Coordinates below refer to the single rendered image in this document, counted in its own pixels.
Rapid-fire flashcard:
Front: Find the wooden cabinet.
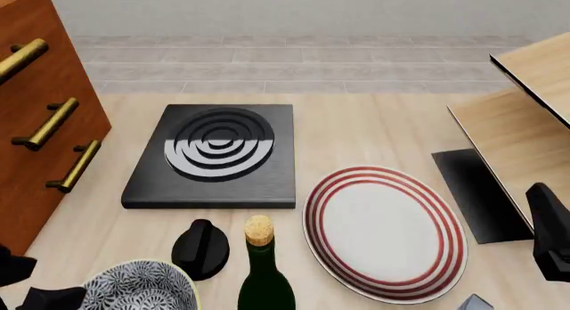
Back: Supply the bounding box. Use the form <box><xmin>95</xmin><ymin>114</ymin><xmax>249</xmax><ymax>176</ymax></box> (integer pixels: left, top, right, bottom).
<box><xmin>0</xmin><ymin>0</ymin><xmax>112</xmax><ymax>257</ymax></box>

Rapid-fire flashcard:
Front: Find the flat black stove plate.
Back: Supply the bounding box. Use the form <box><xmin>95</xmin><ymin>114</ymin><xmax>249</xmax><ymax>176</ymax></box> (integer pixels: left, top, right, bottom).
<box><xmin>120</xmin><ymin>103</ymin><xmax>298</xmax><ymax>211</ymax></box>

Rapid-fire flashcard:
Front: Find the white plate with red rings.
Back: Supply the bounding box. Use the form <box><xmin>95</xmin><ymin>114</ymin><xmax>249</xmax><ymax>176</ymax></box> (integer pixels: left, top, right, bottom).
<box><xmin>302</xmin><ymin>166</ymin><xmax>469</xmax><ymax>306</ymax></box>

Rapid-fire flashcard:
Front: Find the round black stove knob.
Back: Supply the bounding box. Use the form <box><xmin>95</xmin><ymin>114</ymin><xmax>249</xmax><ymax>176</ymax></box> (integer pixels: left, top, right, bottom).
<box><xmin>171</xmin><ymin>218</ymin><xmax>232</xmax><ymax>282</ymax></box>

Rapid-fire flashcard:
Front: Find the black white patterned bowl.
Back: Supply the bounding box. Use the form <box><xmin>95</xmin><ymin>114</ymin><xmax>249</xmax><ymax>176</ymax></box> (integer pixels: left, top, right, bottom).
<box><xmin>81</xmin><ymin>258</ymin><xmax>200</xmax><ymax>310</ymax></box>

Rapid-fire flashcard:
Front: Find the long brass cabinet handle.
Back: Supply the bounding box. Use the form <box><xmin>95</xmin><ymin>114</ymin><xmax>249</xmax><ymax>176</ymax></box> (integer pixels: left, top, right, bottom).
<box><xmin>0</xmin><ymin>37</ymin><xmax>50</xmax><ymax>86</ymax></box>

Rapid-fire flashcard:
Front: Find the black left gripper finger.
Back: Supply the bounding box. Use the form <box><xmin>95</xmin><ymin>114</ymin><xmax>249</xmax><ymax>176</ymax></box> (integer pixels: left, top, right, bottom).
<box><xmin>0</xmin><ymin>243</ymin><xmax>39</xmax><ymax>289</ymax></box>
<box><xmin>14</xmin><ymin>286</ymin><xmax>88</xmax><ymax>310</ymax></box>

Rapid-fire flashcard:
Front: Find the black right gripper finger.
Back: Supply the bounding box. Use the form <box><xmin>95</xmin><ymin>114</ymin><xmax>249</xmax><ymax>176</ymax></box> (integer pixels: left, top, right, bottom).
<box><xmin>525</xmin><ymin>182</ymin><xmax>570</xmax><ymax>257</ymax></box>

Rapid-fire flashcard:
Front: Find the dark green corked bottle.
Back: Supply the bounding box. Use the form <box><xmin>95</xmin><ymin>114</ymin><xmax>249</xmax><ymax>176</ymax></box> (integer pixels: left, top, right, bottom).
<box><xmin>237</xmin><ymin>214</ymin><xmax>297</xmax><ymax>310</ymax></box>

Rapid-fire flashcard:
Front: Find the pale wooden rack black base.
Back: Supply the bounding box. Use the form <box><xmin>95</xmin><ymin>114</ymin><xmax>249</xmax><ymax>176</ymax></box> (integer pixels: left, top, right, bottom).
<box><xmin>430</xmin><ymin>31</ymin><xmax>570</xmax><ymax>246</ymax></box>

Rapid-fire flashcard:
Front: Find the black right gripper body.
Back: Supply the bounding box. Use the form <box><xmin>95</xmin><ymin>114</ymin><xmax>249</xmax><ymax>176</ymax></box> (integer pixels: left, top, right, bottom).
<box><xmin>532</xmin><ymin>246</ymin><xmax>570</xmax><ymax>285</ymax></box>

